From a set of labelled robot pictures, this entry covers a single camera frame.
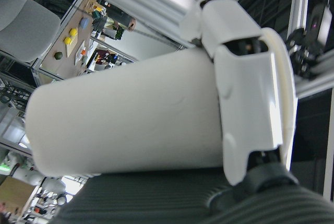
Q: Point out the slanted aluminium extrusion bar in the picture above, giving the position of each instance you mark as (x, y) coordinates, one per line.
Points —
(321, 77)

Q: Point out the white cup beige stained inside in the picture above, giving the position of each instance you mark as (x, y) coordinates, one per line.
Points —
(130, 117)

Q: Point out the frame-mounted camera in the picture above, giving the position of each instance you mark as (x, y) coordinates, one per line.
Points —
(323, 25)

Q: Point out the wooden desk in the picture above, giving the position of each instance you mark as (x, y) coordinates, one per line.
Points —
(66, 64)

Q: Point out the brown cardboard box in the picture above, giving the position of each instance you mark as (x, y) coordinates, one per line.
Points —
(13, 192)

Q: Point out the yellow ball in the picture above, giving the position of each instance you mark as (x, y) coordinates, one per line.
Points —
(73, 32)
(68, 40)

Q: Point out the blue block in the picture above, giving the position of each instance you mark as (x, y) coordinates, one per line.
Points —
(84, 23)

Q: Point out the dark green ball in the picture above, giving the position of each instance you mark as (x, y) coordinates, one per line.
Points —
(58, 55)

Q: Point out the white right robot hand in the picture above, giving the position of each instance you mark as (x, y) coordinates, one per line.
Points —
(248, 91)

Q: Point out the grey office chair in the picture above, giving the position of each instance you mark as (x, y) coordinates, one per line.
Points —
(23, 25)

